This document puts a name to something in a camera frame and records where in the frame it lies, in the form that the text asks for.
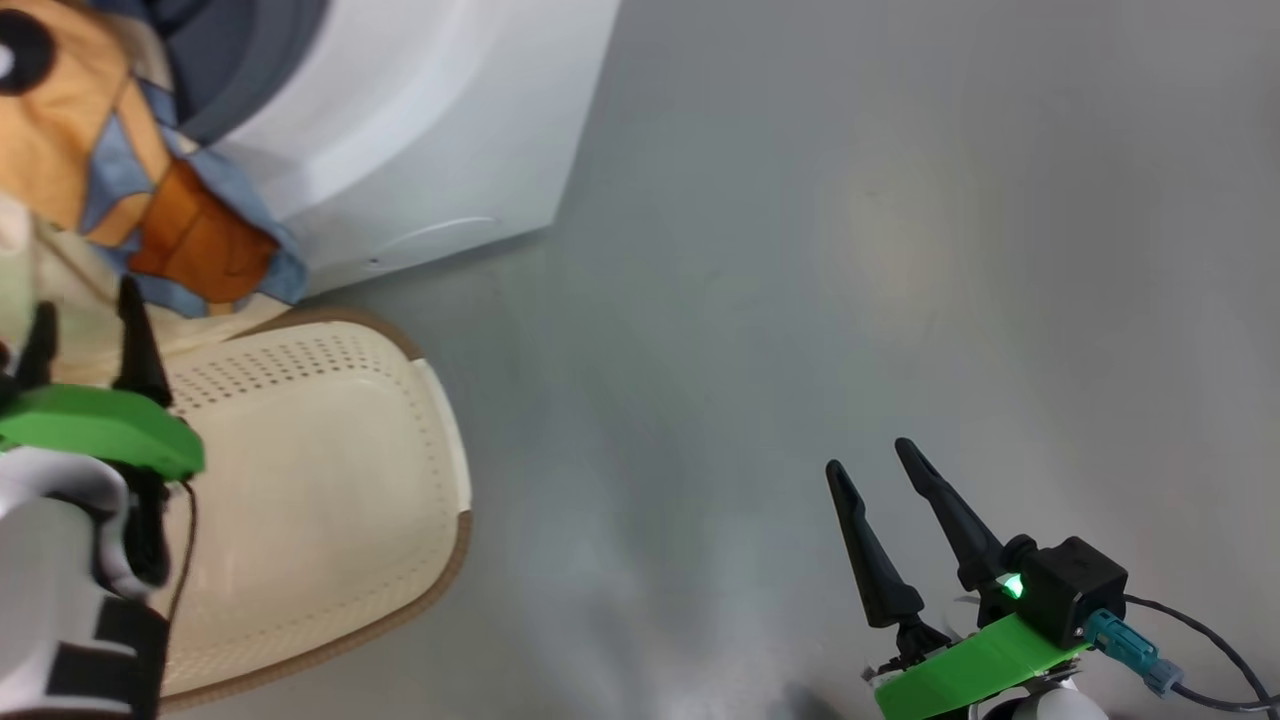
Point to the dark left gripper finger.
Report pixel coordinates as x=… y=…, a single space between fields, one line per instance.
x=138 y=350
x=38 y=350

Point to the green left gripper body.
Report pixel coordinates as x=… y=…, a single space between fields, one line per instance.
x=100 y=425

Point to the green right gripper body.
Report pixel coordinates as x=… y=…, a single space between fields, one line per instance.
x=970 y=670

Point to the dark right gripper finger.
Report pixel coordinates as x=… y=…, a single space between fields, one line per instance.
x=870 y=550
x=945 y=510

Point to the blue cartoon print garment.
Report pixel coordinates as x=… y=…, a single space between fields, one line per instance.
x=60 y=120

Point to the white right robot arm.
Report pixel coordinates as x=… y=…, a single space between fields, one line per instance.
x=1050 y=705

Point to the cream laundry basket brown rim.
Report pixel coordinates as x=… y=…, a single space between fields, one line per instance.
x=320 y=500

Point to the grey rubber door seal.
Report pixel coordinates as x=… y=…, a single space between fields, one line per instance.
x=250 y=60

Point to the white washing machine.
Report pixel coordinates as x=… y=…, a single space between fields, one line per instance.
x=450 y=120

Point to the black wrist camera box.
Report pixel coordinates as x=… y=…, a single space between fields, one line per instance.
x=1065 y=590

